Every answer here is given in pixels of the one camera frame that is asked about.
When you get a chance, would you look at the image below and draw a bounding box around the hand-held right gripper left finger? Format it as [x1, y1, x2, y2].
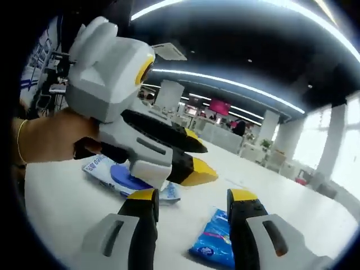
[81, 188, 160, 270]

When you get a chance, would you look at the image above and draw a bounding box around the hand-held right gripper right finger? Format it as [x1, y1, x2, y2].
[227, 188, 334, 270]

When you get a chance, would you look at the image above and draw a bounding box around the blue tissue packet item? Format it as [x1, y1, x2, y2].
[188, 207, 236, 270]

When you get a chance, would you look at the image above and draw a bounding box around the white blue-print pouch item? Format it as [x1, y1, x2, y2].
[82, 154, 182, 203]

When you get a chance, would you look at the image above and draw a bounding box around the person's left hand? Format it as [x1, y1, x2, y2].
[19, 108, 101, 163]

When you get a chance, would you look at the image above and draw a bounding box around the red hanging screen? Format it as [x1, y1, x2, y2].
[208, 98, 232, 115]

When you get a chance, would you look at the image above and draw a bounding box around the ceiling air conditioner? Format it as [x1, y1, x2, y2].
[151, 42, 188, 61]

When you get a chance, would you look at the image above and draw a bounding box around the beige chair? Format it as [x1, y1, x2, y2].
[267, 153, 287, 173]

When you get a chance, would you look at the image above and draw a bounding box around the white table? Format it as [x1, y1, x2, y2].
[24, 134, 358, 270]

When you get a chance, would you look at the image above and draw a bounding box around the long ceiling light strip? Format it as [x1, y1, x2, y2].
[130, 0, 360, 59]
[153, 69, 306, 115]

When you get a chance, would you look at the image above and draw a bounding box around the small window with blinds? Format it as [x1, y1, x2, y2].
[292, 109, 332, 169]

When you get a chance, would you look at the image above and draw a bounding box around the blue white wall banner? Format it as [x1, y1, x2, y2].
[21, 16, 60, 91]

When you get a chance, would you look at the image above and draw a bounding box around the thin yellow bracelet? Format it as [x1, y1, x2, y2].
[16, 119, 29, 163]

